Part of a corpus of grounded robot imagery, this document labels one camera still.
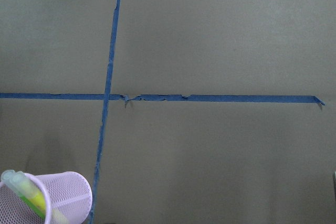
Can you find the yellow highlighter pen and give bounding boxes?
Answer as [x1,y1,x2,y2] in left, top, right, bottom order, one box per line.
[1,169,68,224]

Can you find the green highlighter pen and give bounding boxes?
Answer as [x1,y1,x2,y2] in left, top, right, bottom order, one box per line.
[10,171,48,221]

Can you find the pink mesh pen holder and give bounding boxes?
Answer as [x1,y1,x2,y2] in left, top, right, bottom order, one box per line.
[1,172,92,223]

